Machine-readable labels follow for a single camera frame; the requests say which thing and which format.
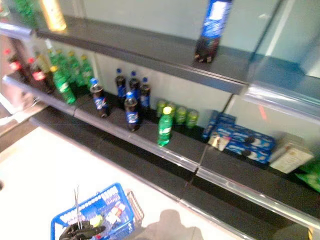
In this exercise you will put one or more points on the beige wafer roll box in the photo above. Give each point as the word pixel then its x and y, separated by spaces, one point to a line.
pixel 218 142

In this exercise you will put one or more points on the black store shelf unit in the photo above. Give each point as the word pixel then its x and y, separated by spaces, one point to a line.
pixel 180 152

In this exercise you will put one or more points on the brown tea bottle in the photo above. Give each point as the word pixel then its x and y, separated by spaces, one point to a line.
pixel 43 62

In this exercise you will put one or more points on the golden drink bottle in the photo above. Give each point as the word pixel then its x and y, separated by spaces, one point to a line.
pixel 53 15

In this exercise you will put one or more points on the large green chips bag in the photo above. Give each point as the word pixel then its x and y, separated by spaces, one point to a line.
pixel 310 177

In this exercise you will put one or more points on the large Pepsi bottle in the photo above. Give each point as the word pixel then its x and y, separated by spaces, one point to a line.
pixel 215 30

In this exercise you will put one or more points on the Coca-Cola bottle red label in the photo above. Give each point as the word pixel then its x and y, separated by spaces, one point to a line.
pixel 40 76
pixel 16 66

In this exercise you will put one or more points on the clear water bottle red cap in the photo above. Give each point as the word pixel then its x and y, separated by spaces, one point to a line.
pixel 113 215

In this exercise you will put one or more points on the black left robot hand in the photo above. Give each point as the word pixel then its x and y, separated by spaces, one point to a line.
pixel 80 231

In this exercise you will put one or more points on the large green bottle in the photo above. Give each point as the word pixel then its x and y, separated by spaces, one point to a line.
pixel 26 11

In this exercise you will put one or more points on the blue plastic shopping basket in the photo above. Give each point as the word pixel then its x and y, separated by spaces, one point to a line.
pixel 54 228

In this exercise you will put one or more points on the blue Oreo cookie box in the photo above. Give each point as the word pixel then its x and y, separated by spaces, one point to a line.
pixel 260 141
pixel 250 153
pixel 227 120

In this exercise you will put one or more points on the beige cardboard snack box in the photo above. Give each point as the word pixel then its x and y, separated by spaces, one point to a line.
pixel 290 155

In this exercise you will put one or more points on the green Sprite bottle yellow cap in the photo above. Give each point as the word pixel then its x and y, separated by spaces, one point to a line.
pixel 73 66
pixel 164 130
pixel 62 58
pixel 86 71
pixel 63 87
pixel 52 57

